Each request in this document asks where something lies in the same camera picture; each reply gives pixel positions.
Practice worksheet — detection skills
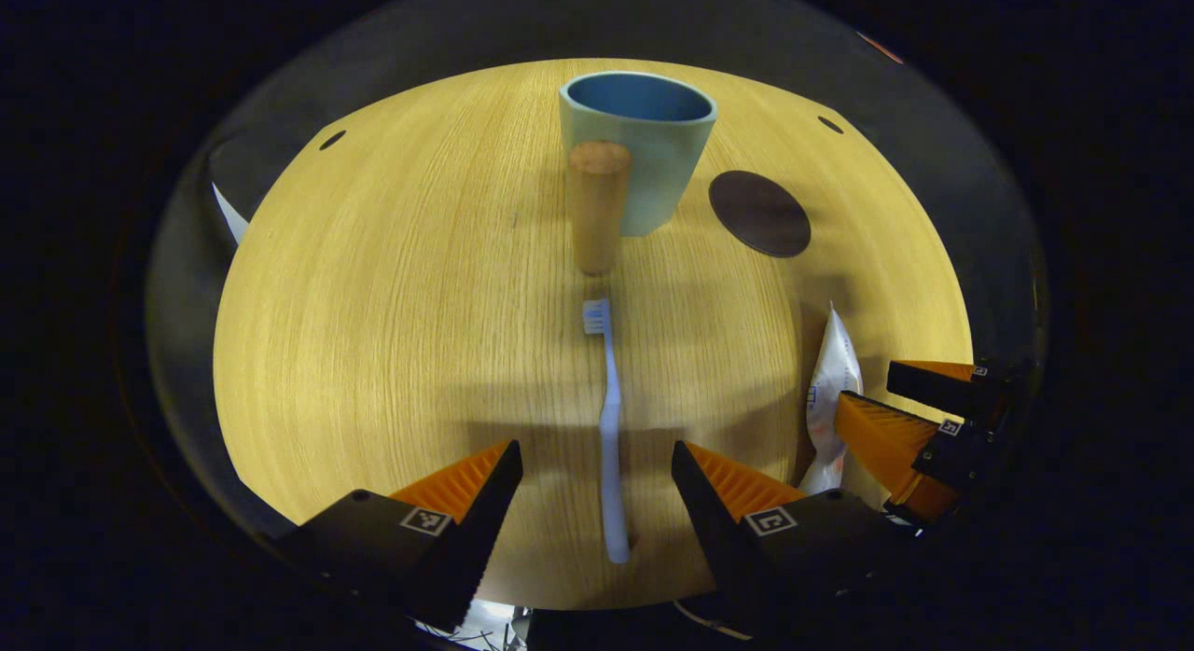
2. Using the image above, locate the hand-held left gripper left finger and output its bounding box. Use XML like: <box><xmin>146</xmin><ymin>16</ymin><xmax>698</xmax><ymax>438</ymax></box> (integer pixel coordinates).
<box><xmin>271</xmin><ymin>439</ymin><xmax>525</xmax><ymax>633</ymax></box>

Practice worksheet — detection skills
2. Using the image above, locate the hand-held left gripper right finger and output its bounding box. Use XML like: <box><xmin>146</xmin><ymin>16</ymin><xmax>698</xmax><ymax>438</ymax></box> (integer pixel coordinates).
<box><xmin>672</xmin><ymin>439</ymin><xmax>920</xmax><ymax>633</ymax></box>

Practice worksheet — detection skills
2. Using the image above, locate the white toothpaste tube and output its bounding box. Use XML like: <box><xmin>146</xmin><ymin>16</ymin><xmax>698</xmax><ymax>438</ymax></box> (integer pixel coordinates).
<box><xmin>798</xmin><ymin>301</ymin><xmax>866</xmax><ymax>496</ymax></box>

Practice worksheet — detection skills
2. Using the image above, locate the light blue toothbrush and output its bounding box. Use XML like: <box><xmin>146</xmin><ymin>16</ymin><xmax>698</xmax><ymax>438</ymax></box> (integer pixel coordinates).
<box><xmin>583</xmin><ymin>298</ymin><xmax>632</xmax><ymax>565</ymax></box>

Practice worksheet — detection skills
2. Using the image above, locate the dark brown round coaster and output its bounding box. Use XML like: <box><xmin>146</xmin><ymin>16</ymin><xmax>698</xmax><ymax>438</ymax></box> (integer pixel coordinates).
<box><xmin>708</xmin><ymin>170</ymin><xmax>812</xmax><ymax>259</ymax></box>

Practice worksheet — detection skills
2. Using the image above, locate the blue cup with wooden handle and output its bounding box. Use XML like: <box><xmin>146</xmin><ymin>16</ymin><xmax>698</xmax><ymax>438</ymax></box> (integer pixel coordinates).
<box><xmin>558</xmin><ymin>70</ymin><xmax>719</xmax><ymax>277</ymax></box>

